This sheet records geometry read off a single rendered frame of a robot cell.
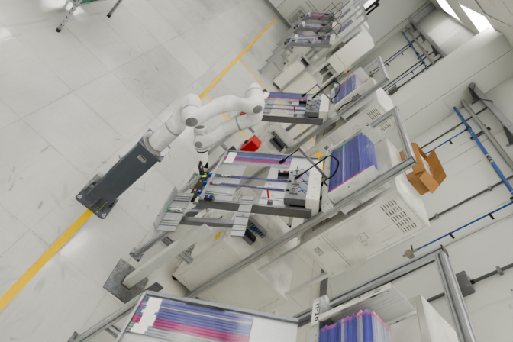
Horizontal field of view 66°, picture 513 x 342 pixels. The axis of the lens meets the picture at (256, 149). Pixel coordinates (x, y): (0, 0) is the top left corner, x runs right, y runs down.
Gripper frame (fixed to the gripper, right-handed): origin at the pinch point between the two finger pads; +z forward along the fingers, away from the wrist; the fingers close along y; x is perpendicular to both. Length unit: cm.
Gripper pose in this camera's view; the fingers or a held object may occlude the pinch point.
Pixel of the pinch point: (204, 170)
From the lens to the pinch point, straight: 264.7
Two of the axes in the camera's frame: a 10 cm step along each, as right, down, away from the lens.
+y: -2.0, 4.5, -8.7
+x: 9.8, 0.7, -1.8
